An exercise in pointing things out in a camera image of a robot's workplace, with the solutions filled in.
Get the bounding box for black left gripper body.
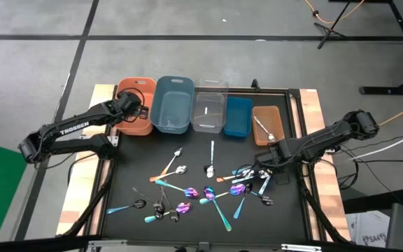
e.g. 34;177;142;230
126;92;150;122

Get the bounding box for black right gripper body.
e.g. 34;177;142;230
255;139;293;169

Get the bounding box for silver spoon orange handle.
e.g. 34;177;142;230
148;165;188;183
215;169;255;183
158;146;184;177

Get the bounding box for black spoon blue handle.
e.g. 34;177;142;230
233;181;254;220
231;164;258;176

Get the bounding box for dark silver spoon white handle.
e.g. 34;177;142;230
106;199;148;215

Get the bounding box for all-black spoon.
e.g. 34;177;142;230
162;188;181;223
154;186;166;221
132;187;164;211

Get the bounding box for large orange plastic bin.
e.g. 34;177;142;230
109;76;157;137

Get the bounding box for small brown-orange plastic bin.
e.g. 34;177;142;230
251;105;285;147

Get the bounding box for large grey-blue plastic bin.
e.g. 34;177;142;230
149;75;196;135

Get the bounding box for small blue plastic bin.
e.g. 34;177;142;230
223;96;254;138

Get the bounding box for black table mat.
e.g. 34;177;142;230
101;91;309;242

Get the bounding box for clear plastic bin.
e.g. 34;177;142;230
190;79;229;134

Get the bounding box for white cardboard box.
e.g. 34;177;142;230
344;211;392;250

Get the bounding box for black tripod stand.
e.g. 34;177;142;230
313;0;353;50

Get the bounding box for blue-handled silver spoon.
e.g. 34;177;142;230
250;190;274;207

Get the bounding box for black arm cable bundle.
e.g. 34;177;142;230
61;164;115;239
299;185;349;244

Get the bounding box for metal bracket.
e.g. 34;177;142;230
281;244;322;252

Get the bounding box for white cable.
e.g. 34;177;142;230
347;125;403;162

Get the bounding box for black desk frame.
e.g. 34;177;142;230
329;0;403;96

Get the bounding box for orange cable with black plug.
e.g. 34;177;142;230
304;0;366;25

